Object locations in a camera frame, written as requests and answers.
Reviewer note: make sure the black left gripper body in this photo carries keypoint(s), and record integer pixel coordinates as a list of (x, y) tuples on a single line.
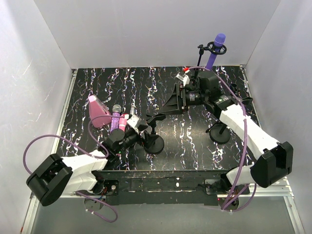
[(142, 137)]

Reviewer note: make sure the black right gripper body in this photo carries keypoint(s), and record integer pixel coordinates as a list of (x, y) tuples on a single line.
[(183, 98)]

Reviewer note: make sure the round base stand with clip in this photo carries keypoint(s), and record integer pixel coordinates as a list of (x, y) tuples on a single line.
[(158, 147)]

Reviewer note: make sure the purple glitter microphone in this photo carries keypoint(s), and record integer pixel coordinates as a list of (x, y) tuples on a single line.
[(116, 111)]

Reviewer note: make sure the round base stand with scissor clamp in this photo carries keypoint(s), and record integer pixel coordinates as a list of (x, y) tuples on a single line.
[(219, 132)]

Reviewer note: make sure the silver microphone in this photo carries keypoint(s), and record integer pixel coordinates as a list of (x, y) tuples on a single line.
[(132, 111)]

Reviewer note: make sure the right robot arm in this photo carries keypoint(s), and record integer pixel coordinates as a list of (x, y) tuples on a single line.
[(274, 160)]

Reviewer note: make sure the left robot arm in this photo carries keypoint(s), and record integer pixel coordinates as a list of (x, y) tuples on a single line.
[(63, 175)]

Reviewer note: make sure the pink microphone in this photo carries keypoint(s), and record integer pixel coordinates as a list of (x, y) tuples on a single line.
[(123, 122)]

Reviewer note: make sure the pink microphone case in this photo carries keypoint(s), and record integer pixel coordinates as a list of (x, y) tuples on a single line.
[(98, 112)]

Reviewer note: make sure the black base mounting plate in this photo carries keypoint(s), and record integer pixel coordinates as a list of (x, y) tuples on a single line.
[(159, 187)]

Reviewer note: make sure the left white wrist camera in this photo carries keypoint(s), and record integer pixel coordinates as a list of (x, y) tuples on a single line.
[(132, 121)]

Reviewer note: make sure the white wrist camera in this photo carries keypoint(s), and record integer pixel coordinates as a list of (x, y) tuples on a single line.
[(132, 121), (183, 76)]

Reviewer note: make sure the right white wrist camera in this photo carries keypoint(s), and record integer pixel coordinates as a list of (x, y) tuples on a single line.
[(183, 76)]

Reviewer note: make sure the aluminium rail frame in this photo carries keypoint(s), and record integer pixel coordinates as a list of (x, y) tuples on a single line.
[(187, 146)]

